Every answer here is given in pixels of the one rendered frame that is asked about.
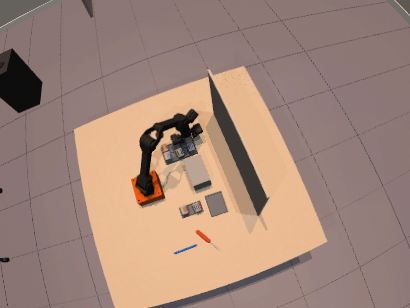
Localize orange-handled screwdriver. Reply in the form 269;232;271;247
196;230;214;246

